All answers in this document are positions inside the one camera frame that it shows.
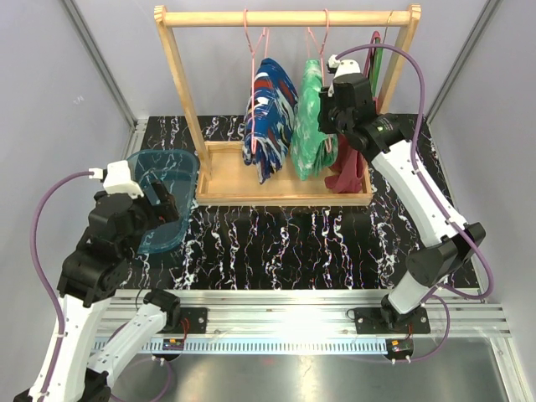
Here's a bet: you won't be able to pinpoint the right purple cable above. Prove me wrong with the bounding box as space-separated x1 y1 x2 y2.
334 44 495 301

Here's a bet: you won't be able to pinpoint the blue transparent plastic bin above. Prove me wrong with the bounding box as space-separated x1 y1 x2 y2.
126 149 198 254

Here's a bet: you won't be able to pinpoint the aluminium mounting rail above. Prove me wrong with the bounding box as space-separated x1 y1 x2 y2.
91 287 512 355

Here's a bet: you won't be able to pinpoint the purple cable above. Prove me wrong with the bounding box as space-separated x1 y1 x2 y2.
31 169 95 402
334 44 495 301

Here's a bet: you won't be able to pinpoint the green tie-dye trousers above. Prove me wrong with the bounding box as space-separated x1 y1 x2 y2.
290 59 338 181

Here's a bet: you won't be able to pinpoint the green hanger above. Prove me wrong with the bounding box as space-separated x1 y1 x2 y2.
363 47 383 102

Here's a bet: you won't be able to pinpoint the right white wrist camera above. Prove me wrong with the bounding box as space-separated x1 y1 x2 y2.
327 54 361 97

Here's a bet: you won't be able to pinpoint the pink wire hanger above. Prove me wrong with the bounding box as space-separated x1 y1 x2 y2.
306 8 333 153
243 8 270 156

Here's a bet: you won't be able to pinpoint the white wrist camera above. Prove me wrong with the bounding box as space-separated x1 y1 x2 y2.
89 160 144 199
327 54 361 97

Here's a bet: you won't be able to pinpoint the blue patterned trousers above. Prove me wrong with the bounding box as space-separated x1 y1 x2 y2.
242 58 298 184

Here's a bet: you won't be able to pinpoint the wooden clothes rack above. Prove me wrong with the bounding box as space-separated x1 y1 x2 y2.
154 4 421 206

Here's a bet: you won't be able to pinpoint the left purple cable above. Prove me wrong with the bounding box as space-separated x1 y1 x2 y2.
31 169 95 402

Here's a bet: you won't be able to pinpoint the maroon tank top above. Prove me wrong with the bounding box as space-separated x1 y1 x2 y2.
324 135 364 193

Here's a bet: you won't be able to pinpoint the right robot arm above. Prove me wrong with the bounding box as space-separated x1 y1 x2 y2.
318 72 486 333

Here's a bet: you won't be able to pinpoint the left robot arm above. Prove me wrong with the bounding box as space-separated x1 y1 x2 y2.
15 181 182 401

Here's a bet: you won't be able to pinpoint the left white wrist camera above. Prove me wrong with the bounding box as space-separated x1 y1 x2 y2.
89 160 144 199

